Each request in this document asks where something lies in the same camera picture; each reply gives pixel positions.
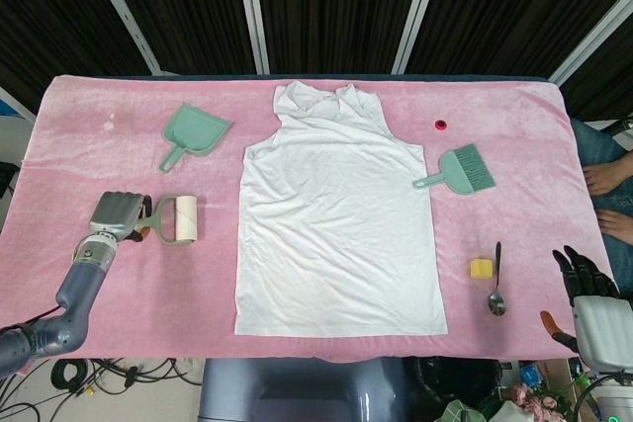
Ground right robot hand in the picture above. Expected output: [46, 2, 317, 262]
[539, 244, 633, 374]

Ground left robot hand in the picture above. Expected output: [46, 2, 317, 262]
[87, 190, 154, 244]

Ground lint roller with green handle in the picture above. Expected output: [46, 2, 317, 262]
[134, 194, 197, 248]

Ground green hand brush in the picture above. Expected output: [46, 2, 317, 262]
[412, 143, 497, 196]

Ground pink plush blanket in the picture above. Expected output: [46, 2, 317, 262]
[2, 74, 619, 362]

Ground pink artificial flowers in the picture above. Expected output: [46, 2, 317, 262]
[508, 380, 573, 416]

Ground green plastic dustpan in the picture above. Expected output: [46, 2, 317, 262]
[158, 102, 233, 174]

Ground yellow sponge block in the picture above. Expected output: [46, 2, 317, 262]
[469, 257, 495, 280]

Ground white and blue panel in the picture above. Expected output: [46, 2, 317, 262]
[0, 85, 37, 123]

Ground black waste bin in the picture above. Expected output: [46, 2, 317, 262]
[412, 355, 503, 408]

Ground seated person in jeans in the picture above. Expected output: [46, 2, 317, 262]
[571, 114, 633, 288]

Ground white sleeveless shirt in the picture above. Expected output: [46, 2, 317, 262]
[233, 79, 450, 338]

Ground blue-grey robot torso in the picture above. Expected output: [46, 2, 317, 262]
[197, 356, 411, 422]

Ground black pleated curtain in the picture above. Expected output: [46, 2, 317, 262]
[0, 0, 633, 120]

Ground metal spoon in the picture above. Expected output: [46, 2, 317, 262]
[487, 241, 507, 317]

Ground black floor cable tangle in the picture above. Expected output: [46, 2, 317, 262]
[0, 356, 205, 422]

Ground white frame post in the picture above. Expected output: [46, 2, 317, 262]
[78, 0, 163, 76]
[392, 0, 449, 75]
[232, 0, 271, 75]
[547, 0, 633, 87]

